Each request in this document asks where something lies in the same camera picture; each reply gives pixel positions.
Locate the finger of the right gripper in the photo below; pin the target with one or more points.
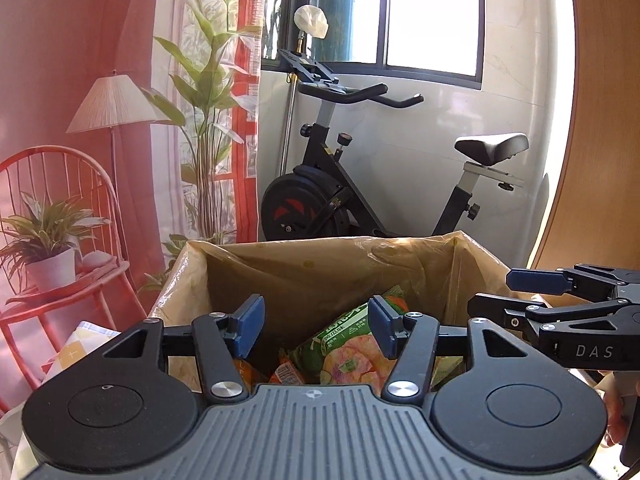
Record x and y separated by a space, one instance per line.
577 281
513 313

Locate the wooden headboard panel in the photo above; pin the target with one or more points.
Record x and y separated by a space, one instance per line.
594 216

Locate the green vegetable chips bag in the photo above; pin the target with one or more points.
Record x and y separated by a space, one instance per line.
344 353

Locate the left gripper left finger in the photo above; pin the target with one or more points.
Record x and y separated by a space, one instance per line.
220 339

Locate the window with black frame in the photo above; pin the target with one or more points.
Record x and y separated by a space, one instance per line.
433 40

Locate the orange snack bag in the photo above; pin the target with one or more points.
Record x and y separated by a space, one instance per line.
281 372

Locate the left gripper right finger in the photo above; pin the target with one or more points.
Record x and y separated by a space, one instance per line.
411 341

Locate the person right hand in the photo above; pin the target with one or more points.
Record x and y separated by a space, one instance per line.
617 427

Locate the cardboard box with plastic liner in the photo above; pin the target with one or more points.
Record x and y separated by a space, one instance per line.
308 284

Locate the printed room backdrop cloth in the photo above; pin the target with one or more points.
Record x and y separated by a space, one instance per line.
143 112

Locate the white cloth on pole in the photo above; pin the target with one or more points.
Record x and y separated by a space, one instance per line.
311 20

